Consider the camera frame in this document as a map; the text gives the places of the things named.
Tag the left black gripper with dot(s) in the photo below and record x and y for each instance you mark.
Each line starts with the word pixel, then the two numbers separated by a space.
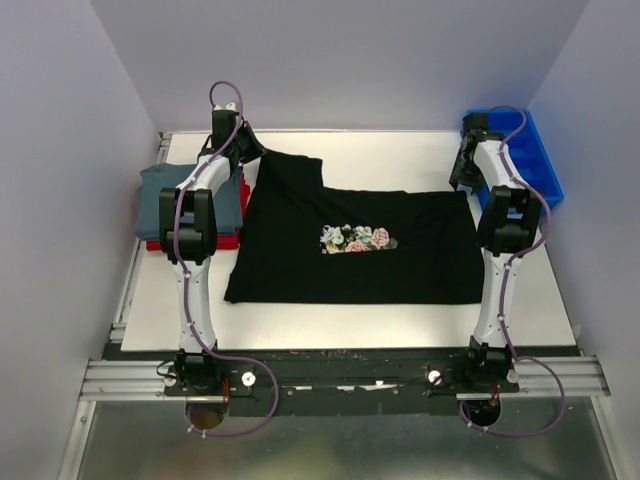
pixel 256 149

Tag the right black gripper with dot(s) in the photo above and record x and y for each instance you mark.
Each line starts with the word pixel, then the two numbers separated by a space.
pixel 457 176

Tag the black floral print t-shirt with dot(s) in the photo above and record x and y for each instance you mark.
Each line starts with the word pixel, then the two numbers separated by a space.
pixel 305 243

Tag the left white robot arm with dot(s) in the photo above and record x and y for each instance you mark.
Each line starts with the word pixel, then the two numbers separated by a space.
pixel 187 223

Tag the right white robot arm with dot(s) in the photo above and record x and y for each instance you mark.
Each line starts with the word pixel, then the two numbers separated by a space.
pixel 506 232

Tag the blue plastic bin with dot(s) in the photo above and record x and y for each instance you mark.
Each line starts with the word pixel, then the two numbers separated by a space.
pixel 527 152

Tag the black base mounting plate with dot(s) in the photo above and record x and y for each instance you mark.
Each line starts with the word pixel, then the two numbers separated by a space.
pixel 339 382

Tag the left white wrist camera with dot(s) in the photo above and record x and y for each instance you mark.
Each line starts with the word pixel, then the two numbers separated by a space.
pixel 231 106

